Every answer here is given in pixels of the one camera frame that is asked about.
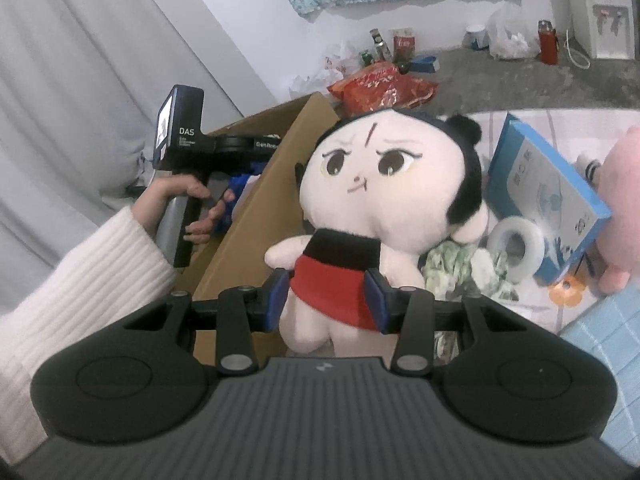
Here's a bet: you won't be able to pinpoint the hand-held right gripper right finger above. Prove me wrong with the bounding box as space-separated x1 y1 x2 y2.
365 269 528 377

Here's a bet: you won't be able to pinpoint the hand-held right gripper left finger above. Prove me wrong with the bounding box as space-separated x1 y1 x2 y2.
123 269 292 377

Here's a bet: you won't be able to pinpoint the green floral cloth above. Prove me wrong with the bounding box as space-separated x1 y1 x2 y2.
422 241 519 362

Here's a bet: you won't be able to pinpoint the brown cardboard box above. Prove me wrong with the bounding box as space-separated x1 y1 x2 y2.
177 92 342 361

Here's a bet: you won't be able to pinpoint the plush doll with red dress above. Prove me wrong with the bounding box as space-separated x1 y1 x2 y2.
264 110 492 359

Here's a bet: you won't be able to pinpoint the pink plush toy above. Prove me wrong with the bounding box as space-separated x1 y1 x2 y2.
574 127 640 296

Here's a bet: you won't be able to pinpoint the person's left forearm white sleeve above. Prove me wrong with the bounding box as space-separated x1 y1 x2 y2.
0 207 179 463

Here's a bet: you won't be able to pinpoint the person's left hand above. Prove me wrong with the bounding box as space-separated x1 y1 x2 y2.
131 177 238 247

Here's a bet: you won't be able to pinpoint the grey curtain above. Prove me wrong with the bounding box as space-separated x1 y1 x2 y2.
0 0 279 272

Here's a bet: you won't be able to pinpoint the crumpled white plastic bags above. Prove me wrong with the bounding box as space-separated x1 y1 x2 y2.
290 42 366 101

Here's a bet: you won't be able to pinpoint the clear tape roll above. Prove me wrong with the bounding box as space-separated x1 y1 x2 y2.
487 216 551 281

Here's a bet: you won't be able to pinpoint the red snack bag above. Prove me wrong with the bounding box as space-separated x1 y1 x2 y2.
327 62 440 114

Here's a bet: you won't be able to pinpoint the blue cardboard box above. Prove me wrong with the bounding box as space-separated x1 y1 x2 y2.
486 112 612 281

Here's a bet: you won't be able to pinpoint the dark glass bottle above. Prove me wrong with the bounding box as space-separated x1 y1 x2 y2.
370 29 394 64

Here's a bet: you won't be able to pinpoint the red drink carton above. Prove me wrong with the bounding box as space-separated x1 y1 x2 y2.
392 30 417 64

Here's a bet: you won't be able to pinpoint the light blue towel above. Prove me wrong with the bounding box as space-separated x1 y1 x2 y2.
557 290 640 467

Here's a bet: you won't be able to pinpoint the white paper cup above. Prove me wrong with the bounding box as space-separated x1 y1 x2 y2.
462 24 489 51

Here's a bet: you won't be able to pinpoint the white plastic bag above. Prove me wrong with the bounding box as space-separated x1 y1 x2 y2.
487 7 541 61

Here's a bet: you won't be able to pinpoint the red thermos flask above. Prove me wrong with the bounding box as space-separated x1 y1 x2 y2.
537 20 559 65

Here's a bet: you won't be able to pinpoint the white water dispenser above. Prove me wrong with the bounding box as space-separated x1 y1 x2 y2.
564 0 636 60

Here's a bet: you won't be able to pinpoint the white power cable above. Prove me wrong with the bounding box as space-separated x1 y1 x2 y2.
565 30 591 70

